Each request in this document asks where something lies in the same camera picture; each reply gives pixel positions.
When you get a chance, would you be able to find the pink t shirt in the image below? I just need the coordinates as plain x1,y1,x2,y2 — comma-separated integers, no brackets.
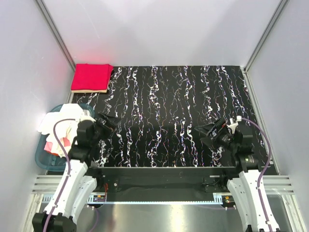
44,137,71,156

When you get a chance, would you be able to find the right aluminium frame post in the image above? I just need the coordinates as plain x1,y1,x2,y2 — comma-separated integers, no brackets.
243,0,289,71

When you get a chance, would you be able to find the purple cable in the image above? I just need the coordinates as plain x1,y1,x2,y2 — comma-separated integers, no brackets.
43,118,80,232
241,117,278,232

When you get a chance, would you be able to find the folded red t shirt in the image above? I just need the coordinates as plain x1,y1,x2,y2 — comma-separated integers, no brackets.
71,63,113,90

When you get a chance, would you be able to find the aluminium frame post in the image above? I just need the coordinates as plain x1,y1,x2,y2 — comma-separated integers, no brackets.
243,0,289,71
35,0,76,70

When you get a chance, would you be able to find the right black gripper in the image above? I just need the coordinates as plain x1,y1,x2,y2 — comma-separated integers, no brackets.
195,117,238,152

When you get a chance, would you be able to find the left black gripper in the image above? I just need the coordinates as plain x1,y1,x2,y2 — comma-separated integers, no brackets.
90,111,122,145

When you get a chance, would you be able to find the folded beige t shirt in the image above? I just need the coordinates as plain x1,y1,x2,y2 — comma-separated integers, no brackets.
71,89,108,93

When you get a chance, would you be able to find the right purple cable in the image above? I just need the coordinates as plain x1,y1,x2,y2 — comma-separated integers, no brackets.
241,117,278,232

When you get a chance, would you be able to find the teal plastic basket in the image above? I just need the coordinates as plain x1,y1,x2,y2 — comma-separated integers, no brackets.
35,103,95,172

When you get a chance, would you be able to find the black marble pattern mat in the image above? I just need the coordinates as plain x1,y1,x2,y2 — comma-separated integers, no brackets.
72,65,267,168

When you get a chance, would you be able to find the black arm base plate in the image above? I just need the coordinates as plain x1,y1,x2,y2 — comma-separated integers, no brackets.
89,167,236,201

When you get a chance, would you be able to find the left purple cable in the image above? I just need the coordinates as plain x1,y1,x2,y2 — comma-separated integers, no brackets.
43,118,80,232

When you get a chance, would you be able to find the white t shirt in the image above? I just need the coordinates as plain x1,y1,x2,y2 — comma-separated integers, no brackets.
38,103,95,152

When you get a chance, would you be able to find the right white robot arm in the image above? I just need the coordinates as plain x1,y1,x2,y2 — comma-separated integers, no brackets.
195,116,280,232

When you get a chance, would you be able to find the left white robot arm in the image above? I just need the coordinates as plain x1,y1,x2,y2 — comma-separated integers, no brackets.
32,113,121,232

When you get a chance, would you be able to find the grey slotted cable duct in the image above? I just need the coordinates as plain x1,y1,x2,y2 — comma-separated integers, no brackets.
42,192,236,206

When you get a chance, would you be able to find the left aluminium frame post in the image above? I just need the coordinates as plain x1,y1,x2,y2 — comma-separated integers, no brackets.
35,0,76,70

